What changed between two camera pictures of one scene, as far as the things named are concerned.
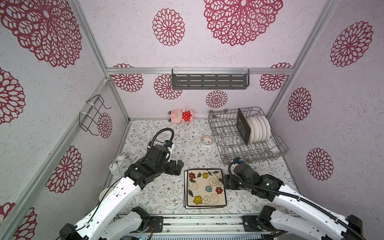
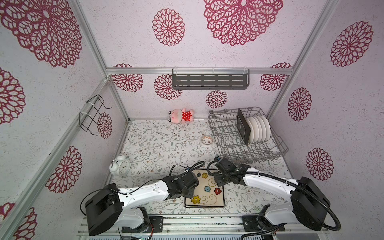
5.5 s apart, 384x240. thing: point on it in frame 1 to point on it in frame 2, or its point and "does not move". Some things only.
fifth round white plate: x=268 y=128 does not move
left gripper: x=172 y=170 to x=191 y=193
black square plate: x=243 y=127 does not move
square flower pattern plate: x=204 y=188 does not move
